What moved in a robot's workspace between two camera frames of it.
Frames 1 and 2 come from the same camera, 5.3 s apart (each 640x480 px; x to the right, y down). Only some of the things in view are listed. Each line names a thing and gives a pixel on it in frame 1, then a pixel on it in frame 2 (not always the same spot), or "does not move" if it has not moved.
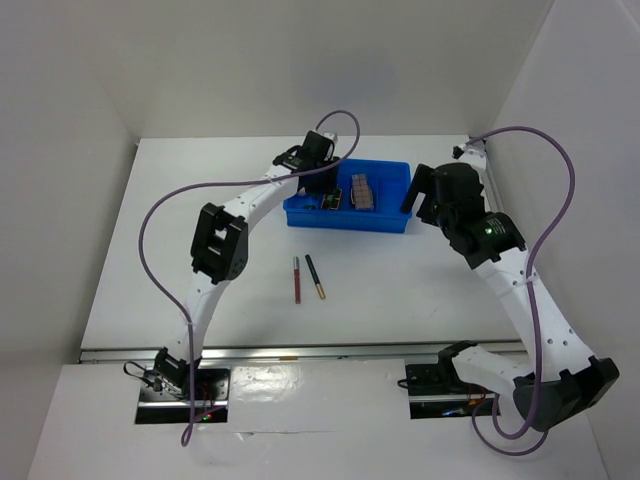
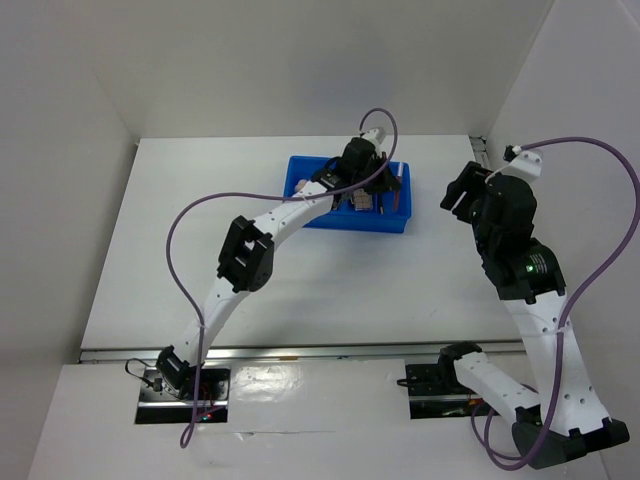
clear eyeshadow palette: (361, 194) does not move
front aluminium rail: (297, 352) does not move
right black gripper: (424, 181) -> (471, 179)
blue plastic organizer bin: (369, 196) does not move
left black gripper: (330, 184) -> (385, 183)
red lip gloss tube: (297, 287) -> (397, 192)
